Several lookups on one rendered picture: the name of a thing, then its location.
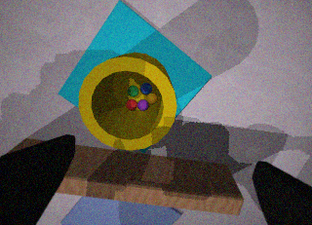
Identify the brown wooden plank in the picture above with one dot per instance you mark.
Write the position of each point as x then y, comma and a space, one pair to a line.
152, 180

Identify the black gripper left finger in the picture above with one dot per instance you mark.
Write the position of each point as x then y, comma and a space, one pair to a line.
30, 177

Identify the yellow cup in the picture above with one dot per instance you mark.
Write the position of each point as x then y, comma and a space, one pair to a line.
104, 94

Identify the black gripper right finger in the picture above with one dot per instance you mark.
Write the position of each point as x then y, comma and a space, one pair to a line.
284, 200

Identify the dark blue marble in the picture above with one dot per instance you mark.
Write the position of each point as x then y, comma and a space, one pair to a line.
146, 88

